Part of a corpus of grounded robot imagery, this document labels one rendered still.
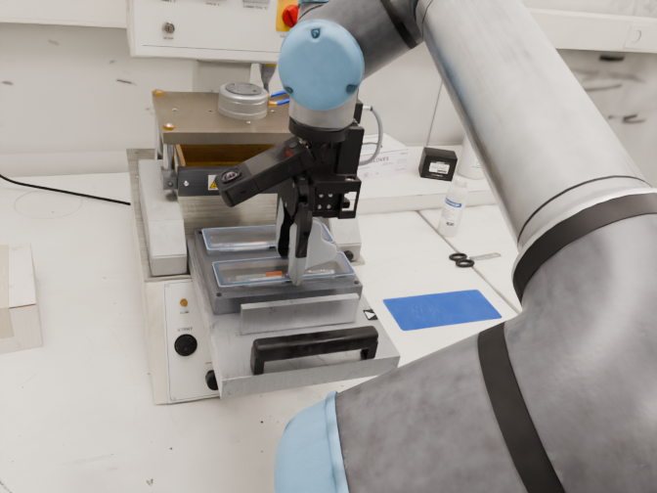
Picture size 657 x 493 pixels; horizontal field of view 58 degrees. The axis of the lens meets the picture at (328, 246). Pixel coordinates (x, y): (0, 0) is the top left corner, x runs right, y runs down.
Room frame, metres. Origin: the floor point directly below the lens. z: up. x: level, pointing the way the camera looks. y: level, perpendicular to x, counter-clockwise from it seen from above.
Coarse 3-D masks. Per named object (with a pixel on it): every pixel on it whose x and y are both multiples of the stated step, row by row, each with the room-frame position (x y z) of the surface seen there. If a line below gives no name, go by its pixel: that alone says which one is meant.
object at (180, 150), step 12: (216, 144) 0.90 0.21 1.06; (228, 144) 0.91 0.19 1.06; (240, 144) 0.92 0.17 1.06; (252, 144) 0.92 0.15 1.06; (264, 144) 0.93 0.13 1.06; (276, 144) 0.94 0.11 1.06; (180, 156) 0.87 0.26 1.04; (192, 156) 0.84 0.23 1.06; (204, 156) 0.85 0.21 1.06; (216, 156) 0.86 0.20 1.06; (228, 156) 0.86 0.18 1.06; (240, 156) 0.87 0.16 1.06; (252, 156) 0.88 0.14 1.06
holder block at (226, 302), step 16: (208, 256) 0.67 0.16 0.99; (224, 256) 0.68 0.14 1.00; (240, 256) 0.68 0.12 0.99; (256, 256) 0.69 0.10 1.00; (272, 256) 0.69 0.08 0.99; (208, 272) 0.63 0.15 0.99; (208, 288) 0.62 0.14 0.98; (272, 288) 0.62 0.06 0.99; (288, 288) 0.63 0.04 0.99; (304, 288) 0.63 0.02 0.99; (320, 288) 0.64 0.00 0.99; (336, 288) 0.64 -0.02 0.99; (352, 288) 0.65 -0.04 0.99; (224, 304) 0.58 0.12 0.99; (240, 304) 0.59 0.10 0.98
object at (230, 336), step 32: (192, 256) 0.70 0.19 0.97; (224, 320) 0.57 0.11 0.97; (256, 320) 0.56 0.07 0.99; (288, 320) 0.57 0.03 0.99; (320, 320) 0.59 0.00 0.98; (352, 320) 0.61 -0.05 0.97; (224, 352) 0.52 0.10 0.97; (352, 352) 0.55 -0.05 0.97; (384, 352) 0.56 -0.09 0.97; (224, 384) 0.47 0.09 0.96; (256, 384) 0.49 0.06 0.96; (288, 384) 0.50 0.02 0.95
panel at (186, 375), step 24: (168, 288) 0.69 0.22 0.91; (192, 288) 0.70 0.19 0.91; (168, 312) 0.68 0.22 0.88; (192, 312) 0.69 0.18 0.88; (168, 336) 0.66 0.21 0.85; (192, 336) 0.67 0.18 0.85; (168, 360) 0.65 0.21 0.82; (192, 360) 0.66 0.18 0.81; (168, 384) 0.63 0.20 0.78; (192, 384) 0.64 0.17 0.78
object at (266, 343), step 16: (288, 336) 0.51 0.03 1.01; (304, 336) 0.52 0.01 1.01; (320, 336) 0.52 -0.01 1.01; (336, 336) 0.53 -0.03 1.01; (352, 336) 0.53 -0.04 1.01; (368, 336) 0.54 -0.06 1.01; (256, 352) 0.49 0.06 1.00; (272, 352) 0.49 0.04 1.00; (288, 352) 0.50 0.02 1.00; (304, 352) 0.51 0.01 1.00; (320, 352) 0.52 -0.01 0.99; (336, 352) 0.53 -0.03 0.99; (368, 352) 0.54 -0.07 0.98; (256, 368) 0.49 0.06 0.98
